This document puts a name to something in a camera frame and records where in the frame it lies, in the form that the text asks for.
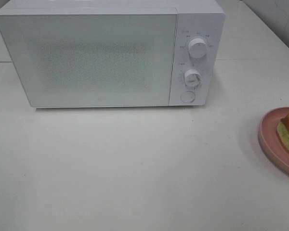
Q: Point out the white microwave door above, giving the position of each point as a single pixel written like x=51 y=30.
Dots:
x=92 y=57

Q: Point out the lower white timer knob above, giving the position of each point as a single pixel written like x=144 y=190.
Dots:
x=192 y=78

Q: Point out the round white door button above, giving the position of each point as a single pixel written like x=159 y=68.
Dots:
x=188 y=97

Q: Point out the upper white power knob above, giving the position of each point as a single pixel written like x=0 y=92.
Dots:
x=197 y=47

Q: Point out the pink round plate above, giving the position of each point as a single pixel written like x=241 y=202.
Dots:
x=270 y=141

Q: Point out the white microwave oven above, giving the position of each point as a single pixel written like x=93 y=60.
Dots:
x=195 y=18

